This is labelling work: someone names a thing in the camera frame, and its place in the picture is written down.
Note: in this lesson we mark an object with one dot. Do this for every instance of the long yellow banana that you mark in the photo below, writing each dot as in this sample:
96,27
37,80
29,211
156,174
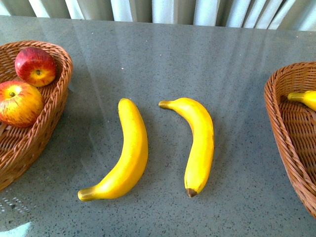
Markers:
133,159

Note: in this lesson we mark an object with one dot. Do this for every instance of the red yellow apple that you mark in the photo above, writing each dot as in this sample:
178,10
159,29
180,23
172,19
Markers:
20,103

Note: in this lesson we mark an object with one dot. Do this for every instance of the yellow banana with brown tip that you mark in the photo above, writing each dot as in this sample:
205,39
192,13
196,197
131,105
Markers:
201,154

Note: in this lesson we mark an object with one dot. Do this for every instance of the right brown wicker basket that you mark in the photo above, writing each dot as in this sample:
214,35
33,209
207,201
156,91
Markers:
294,127

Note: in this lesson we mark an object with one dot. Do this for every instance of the brown wicker basket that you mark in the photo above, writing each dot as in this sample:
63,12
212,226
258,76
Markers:
20,147
294,127

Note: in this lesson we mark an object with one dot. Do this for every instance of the left brown wicker basket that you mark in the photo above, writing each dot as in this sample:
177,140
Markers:
20,147

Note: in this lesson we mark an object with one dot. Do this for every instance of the yellow banana in basket front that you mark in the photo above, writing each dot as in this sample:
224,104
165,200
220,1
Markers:
308,98

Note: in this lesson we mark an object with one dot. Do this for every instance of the white pleated curtain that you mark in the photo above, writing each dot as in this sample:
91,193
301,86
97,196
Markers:
298,15

